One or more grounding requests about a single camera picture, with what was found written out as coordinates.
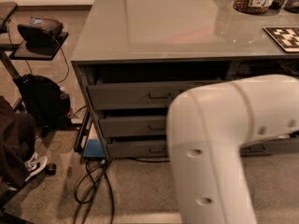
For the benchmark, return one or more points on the black tray stand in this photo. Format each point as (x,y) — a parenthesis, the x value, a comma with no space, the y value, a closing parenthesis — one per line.
(26,51)

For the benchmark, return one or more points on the black backpack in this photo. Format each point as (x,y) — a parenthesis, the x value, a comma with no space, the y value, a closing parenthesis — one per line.
(43,99)

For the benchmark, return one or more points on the grey drawer cabinet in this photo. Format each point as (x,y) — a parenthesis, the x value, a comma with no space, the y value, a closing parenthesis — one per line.
(126,41)

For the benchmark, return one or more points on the blue box on floor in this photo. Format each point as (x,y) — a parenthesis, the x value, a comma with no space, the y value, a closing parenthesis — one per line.
(93,147)

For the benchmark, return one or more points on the black chair caster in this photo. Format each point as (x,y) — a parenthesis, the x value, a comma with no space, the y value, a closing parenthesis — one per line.
(50,169)

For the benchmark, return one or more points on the white black sneaker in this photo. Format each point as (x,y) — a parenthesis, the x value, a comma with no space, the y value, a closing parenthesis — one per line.
(35,164)

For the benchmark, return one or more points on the person's dark trouser leg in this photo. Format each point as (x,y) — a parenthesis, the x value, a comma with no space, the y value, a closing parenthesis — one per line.
(17,144)

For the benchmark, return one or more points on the black device on tray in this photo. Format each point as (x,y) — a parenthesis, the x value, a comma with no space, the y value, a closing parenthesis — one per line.
(40,31)

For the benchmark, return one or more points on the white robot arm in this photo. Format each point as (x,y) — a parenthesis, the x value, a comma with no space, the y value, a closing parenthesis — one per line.
(205,128)

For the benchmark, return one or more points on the black white marker board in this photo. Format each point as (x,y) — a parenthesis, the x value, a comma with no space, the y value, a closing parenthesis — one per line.
(286,37)

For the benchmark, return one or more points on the grey drawer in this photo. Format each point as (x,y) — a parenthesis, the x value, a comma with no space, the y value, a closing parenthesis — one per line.
(284,144)
(134,95)
(146,148)
(138,124)

